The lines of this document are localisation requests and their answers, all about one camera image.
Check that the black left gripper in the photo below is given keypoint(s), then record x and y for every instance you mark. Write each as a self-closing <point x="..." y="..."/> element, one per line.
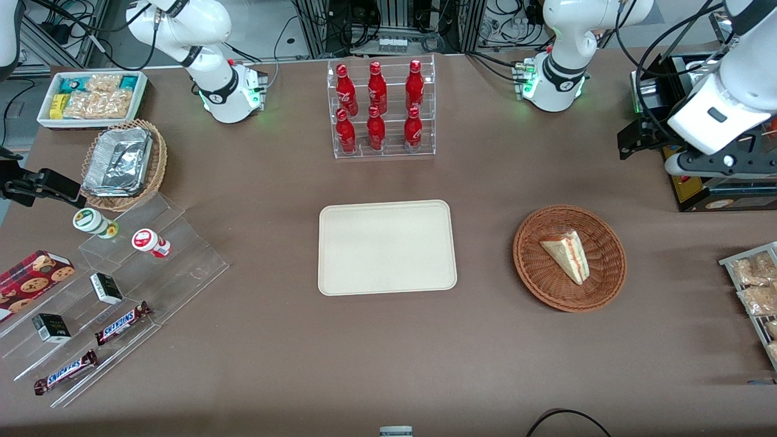
<point x="654" y="132"/>

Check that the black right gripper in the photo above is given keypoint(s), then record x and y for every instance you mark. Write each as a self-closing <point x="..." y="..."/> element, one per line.
<point x="13" y="185"/>

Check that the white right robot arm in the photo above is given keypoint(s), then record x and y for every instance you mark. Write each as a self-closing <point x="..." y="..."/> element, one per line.
<point x="212" y="24"/>

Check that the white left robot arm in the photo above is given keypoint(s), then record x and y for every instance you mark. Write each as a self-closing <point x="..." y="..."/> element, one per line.
<point x="570" y="30"/>

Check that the light wicker basket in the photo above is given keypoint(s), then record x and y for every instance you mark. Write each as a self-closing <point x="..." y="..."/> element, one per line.
<point x="159" y="164"/>

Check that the triangular wrapped sandwich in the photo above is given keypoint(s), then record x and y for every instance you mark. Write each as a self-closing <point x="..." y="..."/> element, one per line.
<point x="567" y="255"/>

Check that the tray of packaged crackers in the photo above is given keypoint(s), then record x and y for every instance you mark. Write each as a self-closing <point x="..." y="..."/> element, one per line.
<point x="728" y="262"/>

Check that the brown wicker basket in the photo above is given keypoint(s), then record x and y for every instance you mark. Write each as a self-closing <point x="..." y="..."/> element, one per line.
<point x="549" y="285"/>

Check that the beige plastic tray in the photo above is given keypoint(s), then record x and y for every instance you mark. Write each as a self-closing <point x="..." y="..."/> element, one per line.
<point x="386" y="247"/>

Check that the green lid yogurt cup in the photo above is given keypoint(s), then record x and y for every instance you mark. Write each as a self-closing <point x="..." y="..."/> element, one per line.
<point x="90" y="220"/>

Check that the silver foil packets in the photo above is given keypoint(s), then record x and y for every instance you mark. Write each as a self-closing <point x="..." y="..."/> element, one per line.
<point x="118" y="161"/>

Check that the white rectangular snack bin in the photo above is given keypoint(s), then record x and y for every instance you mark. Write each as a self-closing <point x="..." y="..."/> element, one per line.
<point x="47" y="120"/>

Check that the yellow snack packet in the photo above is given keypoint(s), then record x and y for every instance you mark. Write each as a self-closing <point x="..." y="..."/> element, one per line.
<point x="57" y="106"/>

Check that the black machine with yellow panel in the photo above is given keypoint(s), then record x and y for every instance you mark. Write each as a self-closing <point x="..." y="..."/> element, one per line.
<point x="686" y="68"/>

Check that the clear bag of crackers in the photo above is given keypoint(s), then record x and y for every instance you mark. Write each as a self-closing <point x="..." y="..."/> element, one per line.
<point x="97" y="105"/>
<point x="772" y="329"/>
<point x="753" y="270"/>
<point x="103" y="84"/>
<point x="759" y="300"/>

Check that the red plaid cookie box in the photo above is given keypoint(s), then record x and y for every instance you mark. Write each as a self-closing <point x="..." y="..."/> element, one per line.
<point x="30" y="280"/>

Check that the red lid yogurt cup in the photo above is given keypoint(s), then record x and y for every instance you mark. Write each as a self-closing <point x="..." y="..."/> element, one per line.
<point x="145" y="240"/>

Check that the teal snack packet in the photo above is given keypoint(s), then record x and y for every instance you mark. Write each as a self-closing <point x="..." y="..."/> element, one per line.
<point x="71" y="84"/>
<point x="129" y="82"/>

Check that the small black box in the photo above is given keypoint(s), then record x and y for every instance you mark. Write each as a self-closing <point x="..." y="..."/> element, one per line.
<point x="107" y="289"/>
<point x="51" y="328"/>

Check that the clear acrylic stepped shelf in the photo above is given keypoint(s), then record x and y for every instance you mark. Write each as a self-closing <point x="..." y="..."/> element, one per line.
<point x="182" y="267"/>

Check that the Snickers chocolate bar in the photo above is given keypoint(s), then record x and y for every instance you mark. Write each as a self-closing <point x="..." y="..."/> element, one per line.
<point x="65" y="372"/>
<point x="123" y="323"/>

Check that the red cola bottle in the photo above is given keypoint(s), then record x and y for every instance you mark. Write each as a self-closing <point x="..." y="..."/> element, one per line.
<point x="413" y="130"/>
<point x="376" y="130"/>
<point x="345" y="133"/>
<point x="414" y="85"/>
<point x="377" y="88"/>
<point x="346" y="90"/>

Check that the clear acrylic bottle rack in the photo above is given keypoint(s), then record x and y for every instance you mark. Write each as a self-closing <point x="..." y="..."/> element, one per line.
<point x="393" y="145"/>

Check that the small grey device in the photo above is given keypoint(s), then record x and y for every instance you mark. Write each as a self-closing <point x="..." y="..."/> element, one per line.
<point x="396" y="431"/>

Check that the aluminium frame rack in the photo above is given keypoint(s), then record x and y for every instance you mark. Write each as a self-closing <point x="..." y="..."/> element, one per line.
<point x="315" y="30"/>

